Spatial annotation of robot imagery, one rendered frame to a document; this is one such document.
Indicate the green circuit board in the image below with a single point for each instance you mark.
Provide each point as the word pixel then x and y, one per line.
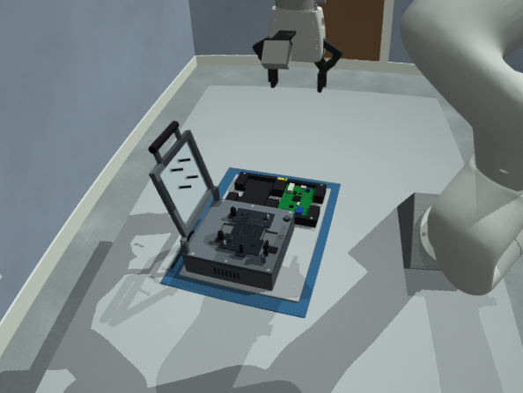
pixel 297 198

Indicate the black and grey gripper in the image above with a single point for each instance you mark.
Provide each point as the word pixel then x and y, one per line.
pixel 308 25

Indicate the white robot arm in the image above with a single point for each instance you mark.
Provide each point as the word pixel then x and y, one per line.
pixel 459 46

